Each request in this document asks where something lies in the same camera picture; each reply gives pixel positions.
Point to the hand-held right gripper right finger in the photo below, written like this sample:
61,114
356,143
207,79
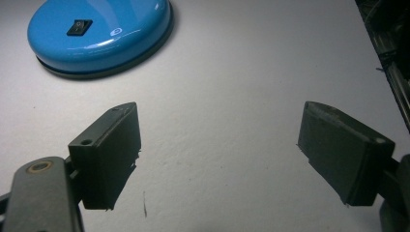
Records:
338,151

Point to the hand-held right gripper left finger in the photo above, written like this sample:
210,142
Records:
106,154

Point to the dark metal stand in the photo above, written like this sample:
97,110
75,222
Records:
391,48

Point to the blue desk lamp base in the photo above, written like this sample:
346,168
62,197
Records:
100,35

